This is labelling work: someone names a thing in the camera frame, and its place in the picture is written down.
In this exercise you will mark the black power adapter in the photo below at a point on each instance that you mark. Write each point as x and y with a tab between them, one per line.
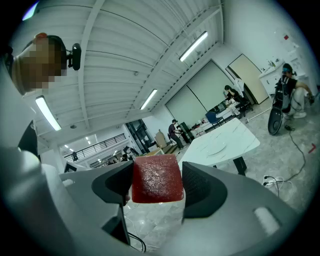
289	127

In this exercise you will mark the beige door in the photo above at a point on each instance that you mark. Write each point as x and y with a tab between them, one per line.
248	80

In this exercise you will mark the black round device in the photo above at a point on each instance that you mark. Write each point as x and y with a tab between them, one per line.
274	121

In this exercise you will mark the white cabinet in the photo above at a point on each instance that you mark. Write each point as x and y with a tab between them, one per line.
271	80

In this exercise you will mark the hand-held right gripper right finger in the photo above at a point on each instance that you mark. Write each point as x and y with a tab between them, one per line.
202	192

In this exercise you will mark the black balcony railing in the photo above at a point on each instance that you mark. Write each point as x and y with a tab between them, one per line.
97	146

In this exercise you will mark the white power strip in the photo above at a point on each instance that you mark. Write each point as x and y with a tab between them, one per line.
268	180

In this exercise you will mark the clear glass plate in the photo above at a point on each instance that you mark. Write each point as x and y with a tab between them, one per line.
216	149

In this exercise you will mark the black office chair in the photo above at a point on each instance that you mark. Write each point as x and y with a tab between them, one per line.
245	105

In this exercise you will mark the black head camera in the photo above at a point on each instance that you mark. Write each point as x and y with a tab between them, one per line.
76	57

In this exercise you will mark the person's head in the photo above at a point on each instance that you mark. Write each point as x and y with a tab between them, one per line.
37	67

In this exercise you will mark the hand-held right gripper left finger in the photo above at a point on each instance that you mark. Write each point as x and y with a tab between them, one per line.
112	186

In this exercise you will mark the cardboard box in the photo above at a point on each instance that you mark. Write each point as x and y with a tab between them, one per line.
161	138

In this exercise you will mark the blue chair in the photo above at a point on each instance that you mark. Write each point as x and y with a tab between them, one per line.
213	117

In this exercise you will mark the long ceiling light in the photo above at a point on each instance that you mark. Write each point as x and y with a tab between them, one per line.
148	99
193	46
47	113

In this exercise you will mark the white roller blind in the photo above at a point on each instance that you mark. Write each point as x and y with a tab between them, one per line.
186	103
212	85

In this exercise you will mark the red small object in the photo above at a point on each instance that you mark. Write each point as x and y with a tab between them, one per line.
157	178

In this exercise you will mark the white marble table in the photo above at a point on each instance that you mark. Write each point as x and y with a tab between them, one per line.
225	136

